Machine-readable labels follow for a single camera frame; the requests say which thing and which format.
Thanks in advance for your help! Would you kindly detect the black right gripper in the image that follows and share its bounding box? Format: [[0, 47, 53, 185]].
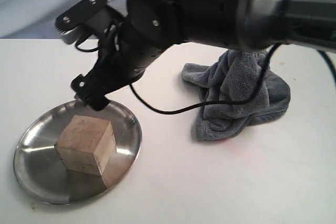
[[70, 22, 166, 111]]

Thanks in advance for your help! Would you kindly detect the wooden cube block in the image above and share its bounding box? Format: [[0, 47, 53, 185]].
[[54, 115, 116, 176]]

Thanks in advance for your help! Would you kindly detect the grey fleece towel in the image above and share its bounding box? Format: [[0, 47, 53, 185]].
[[181, 50, 291, 141]]

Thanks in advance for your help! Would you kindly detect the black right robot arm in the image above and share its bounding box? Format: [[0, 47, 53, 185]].
[[71, 0, 335, 111]]

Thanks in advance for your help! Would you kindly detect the round stainless steel plate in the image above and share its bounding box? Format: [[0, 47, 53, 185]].
[[13, 101, 142, 205]]

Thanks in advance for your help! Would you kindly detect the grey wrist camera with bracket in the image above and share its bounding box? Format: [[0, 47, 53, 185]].
[[55, 0, 123, 45]]

